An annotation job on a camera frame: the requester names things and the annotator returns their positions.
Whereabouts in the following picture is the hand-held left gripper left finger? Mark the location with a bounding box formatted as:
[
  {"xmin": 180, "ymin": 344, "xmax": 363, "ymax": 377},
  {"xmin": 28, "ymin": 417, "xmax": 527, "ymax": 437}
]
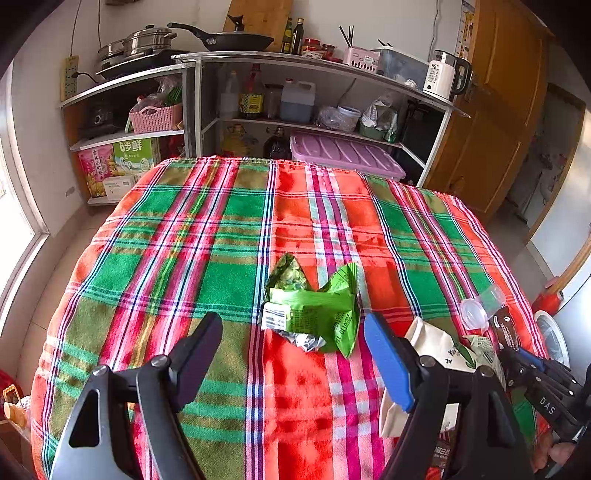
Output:
[{"xmin": 48, "ymin": 311, "xmax": 225, "ymax": 480}]

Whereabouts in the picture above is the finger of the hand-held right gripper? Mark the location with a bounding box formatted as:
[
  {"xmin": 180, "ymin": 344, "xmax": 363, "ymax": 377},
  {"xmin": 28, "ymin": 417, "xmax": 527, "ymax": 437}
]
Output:
[
  {"xmin": 517, "ymin": 348, "xmax": 580, "ymax": 389},
  {"xmin": 499, "ymin": 346, "xmax": 543, "ymax": 398}
]

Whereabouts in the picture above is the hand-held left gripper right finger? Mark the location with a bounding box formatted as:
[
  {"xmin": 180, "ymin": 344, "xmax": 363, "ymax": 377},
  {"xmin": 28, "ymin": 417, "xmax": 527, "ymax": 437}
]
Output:
[{"xmin": 364, "ymin": 313, "xmax": 536, "ymax": 480}]

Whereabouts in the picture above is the clear plastic bin liner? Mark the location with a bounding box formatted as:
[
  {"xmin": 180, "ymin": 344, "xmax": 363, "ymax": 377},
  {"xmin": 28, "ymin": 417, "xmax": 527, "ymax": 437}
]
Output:
[{"xmin": 538, "ymin": 316, "xmax": 571, "ymax": 365}]

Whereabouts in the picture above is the green and white packet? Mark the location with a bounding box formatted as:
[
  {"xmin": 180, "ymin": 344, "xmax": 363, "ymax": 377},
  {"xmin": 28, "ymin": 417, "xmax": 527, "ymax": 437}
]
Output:
[{"xmin": 462, "ymin": 335, "xmax": 506, "ymax": 374}]

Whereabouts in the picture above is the dark brown wrapper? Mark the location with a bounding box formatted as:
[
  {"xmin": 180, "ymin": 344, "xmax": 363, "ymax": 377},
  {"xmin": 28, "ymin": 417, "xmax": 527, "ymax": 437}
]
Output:
[{"xmin": 489, "ymin": 307, "xmax": 523, "ymax": 352}]

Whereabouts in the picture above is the white waste bin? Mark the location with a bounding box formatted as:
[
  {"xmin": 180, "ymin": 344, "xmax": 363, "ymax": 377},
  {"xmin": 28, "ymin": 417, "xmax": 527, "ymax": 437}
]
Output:
[{"xmin": 533, "ymin": 310, "xmax": 571, "ymax": 367}]

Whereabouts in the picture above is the white paper bag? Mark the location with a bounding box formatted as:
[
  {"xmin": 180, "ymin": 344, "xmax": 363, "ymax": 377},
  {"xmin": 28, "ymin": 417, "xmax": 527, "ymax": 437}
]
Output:
[{"xmin": 379, "ymin": 316, "xmax": 476, "ymax": 439}]

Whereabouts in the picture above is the clear plastic cup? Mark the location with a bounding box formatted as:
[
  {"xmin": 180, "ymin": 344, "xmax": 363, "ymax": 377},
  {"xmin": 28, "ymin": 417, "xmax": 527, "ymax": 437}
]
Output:
[{"xmin": 460, "ymin": 284, "xmax": 507, "ymax": 332}]

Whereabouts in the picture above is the green snack wrapper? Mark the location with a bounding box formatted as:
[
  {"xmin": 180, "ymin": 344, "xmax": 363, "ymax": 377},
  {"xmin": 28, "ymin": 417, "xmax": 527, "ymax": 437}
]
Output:
[{"xmin": 261, "ymin": 253, "xmax": 362, "ymax": 360}]

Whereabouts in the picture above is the dark printed packet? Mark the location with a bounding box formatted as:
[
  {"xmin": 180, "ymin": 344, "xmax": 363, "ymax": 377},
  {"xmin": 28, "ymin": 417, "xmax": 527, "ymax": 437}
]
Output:
[{"xmin": 429, "ymin": 429, "xmax": 462, "ymax": 480}]

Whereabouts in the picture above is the person's right hand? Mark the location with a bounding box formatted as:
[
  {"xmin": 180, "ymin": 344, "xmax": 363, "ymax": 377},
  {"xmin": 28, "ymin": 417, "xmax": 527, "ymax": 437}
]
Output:
[{"xmin": 531, "ymin": 434, "xmax": 583, "ymax": 478}]

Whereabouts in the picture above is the silver refrigerator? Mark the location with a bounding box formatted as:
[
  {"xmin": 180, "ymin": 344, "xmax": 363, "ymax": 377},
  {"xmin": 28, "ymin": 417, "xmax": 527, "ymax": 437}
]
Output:
[{"xmin": 551, "ymin": 272, "xmax": 591, "ymax": 374}]

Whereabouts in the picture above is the red plastic item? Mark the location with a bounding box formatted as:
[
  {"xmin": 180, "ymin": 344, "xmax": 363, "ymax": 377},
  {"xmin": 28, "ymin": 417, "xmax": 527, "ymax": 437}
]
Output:
[{"xmin": 531, "ymin": 276, "xmax": 564, "ymax": 315}]

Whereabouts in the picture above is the plaid tablecloth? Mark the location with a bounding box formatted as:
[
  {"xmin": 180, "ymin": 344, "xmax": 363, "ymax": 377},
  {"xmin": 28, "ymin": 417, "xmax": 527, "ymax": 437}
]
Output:
[{"xmin": 30, "ymin": 156, "xmax": 555, "ymax": 480}]

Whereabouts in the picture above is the small white box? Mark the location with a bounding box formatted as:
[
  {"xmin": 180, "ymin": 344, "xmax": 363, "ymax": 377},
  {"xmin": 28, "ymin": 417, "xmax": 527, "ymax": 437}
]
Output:
[{"xmin": 102, "ymin": 174, "xmax": 139, "ymax": 200}]

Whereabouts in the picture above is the green milk carton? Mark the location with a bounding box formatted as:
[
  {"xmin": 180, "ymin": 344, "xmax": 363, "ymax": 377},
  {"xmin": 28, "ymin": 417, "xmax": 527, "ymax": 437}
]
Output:
[{"xmin": 113, "ymin": 137, "xmax": 161, "ymax": 176}]

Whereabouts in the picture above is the pink snack carton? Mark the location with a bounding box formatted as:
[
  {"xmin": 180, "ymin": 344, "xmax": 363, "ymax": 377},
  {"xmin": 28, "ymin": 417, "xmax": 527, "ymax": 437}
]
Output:
[{"xmin": 78, "ymin": 144, "xmax": 116, "ymax": 198}]

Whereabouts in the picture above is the pink lidded storage box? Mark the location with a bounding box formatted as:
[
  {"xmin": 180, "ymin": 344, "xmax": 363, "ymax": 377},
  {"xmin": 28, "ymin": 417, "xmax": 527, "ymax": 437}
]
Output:
[{"xmin": 290, "ymin": 130, "xmax": 407, "ymax": 182}]

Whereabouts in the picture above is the window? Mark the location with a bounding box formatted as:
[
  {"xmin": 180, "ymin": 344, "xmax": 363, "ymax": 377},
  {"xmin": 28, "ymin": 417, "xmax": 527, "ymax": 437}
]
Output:
[{"xmin": 0, "ymin": 60, "xmax": 49, "ymax": 333}]

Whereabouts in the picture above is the yellow oil bottle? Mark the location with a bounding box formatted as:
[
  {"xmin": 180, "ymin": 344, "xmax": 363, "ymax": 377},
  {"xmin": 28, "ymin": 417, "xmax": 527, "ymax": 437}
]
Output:
[{"xmin": 222, "ymin": 124, "xmax": 259, "ymax": 158}]

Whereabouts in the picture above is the dark oil bottle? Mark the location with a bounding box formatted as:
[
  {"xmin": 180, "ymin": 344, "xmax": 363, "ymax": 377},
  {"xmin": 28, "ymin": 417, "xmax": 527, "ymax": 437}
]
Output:
[{"xmin": 263, "ymin": 127, "xmax": 291, "ymax": 160}]

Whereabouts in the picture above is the wooden door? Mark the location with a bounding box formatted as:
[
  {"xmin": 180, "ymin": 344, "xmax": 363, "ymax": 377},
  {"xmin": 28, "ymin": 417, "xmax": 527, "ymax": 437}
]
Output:
[{"xmin": 422, "ymin": 0, "xmax": 555, "ymax": 227}]

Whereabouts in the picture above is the pink woven basket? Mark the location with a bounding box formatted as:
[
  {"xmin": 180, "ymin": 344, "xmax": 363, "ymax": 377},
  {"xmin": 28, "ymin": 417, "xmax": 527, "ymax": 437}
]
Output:
[{"xmin": 129, "ymin": 104, "xmax": 183, "ymax": 134}]

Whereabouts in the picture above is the grey crumpled bag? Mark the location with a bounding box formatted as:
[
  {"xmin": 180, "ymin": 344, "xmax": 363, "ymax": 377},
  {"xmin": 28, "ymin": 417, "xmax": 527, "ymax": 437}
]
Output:
[{"xmin": 362, "ymin": 99, "xmax": 393, "ymax": 126}]

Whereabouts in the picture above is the white plastic tub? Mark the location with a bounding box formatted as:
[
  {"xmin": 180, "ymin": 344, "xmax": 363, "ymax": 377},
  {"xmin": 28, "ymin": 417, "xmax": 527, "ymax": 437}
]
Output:
[{"xmin": 337, "ymin": 105, "xmax": 362, "ymax": 132}]

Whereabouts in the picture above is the crumpled clear plastic bag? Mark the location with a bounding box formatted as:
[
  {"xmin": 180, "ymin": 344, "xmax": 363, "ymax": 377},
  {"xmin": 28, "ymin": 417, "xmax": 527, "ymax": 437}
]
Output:
[{"xmin": 315, "ymin": 105, "xmax": 352, "ymax": 131}]

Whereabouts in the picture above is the clear plastic bottle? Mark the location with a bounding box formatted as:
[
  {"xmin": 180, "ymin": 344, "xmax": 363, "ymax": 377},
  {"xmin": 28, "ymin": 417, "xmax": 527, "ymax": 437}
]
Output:
[{"xmin": 219, "ymin": 70, "xmax": 241, "ymax": 120}]

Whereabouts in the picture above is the yellow-label sauce bottle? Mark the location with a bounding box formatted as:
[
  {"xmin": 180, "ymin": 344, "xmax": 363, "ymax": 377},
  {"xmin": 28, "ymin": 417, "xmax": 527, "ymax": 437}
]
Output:
[{"xmin": 239, "ymin": 65, "xmax": 266, "ymax": 120}]

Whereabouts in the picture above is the dark glass jar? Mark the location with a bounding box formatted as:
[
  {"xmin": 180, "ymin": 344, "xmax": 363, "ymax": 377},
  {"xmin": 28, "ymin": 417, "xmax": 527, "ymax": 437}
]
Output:
[{"xmin": 264, "ymin": 83, "xmax": 283, "ymax": 121}]

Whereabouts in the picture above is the bag of green vegetables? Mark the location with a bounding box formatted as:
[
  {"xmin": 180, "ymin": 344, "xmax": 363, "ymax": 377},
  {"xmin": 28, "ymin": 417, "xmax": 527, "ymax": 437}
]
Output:
[{"xmin": 131, "ymin": 76, "xmax": 185, "ymax": 114}]

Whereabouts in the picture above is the grey plastic jug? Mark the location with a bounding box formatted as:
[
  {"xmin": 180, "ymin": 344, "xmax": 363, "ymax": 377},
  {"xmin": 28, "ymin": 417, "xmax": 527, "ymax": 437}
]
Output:
[{"xmin": 279, "ymin": 78, "xmax": 317, "ymax": 123}]

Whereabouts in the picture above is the long metal shelf rack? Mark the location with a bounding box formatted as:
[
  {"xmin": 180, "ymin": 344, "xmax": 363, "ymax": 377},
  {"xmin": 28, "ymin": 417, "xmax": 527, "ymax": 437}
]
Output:
[{"xmin": 173, "ymin": 51, "xmax": 469, "ymax": 185}]

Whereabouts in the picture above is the short metal shelf rack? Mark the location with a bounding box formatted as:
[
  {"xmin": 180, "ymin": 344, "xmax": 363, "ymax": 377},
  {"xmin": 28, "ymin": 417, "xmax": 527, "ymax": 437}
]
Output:
[{"xmin": 59, "ymin": 60, "xmax": 197, "ymax": 205}]

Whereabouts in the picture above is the white electric kettle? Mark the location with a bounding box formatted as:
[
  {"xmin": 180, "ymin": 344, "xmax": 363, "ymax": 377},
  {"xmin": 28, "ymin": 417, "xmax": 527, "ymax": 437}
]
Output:
[{"xmin": 422, "ymin": 50, "xmax": 474, "ymax": 102}]

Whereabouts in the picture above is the clear plastic storage container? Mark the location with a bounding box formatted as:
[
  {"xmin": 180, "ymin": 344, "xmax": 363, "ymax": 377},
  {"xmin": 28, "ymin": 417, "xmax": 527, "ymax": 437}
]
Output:
[{"xmin": 372, "ymin": 46, "xmax": 430, "ymax": 90}]

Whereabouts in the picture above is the black induction cooker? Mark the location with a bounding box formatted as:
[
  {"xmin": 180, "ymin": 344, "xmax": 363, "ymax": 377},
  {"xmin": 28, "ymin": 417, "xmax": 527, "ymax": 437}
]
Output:
[{"xmin": 95, "ymin": 50, "xmax": 190, "ymax": 80}]

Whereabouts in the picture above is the pink utensil holder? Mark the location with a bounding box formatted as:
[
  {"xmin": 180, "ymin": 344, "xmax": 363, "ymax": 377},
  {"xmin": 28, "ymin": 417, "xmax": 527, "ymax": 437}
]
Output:
[{"xmin": 342, "ymin": 46, "xmax": 380, "ymax": 72}]

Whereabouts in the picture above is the black frying pan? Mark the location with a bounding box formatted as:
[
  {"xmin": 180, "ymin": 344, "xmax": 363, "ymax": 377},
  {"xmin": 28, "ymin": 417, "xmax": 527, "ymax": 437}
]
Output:
[{"xmin": 167, "ymin": 15, "xmax": 275, "ymax": 52}]

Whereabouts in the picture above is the steel steamer pot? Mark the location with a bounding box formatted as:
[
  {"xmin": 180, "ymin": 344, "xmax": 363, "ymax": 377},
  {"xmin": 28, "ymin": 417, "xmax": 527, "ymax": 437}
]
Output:
[{"xmin": 97, "ymin": 27, "xmax": 178, "ymax": 70}]

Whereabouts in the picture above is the wooden cutting board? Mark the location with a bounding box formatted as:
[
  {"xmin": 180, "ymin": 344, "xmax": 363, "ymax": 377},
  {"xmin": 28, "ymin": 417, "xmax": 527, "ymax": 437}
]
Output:
[{"xmin": 223, "ymin": 0, "xmax": 294, "ymax": 40}]

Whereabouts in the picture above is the wall power strip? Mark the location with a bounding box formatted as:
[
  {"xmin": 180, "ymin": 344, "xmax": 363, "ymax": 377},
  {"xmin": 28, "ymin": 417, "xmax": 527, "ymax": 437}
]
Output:
[{"xmin": 60, "ymin": 55, "xmax": 80, "ymax": 102}]

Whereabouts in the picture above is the wall calendar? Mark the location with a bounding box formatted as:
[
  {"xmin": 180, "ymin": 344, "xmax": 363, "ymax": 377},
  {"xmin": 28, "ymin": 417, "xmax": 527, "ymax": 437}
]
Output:
[{"xmin": 455, "ymin": 0, "xmax": 476, "ymax": 61}]

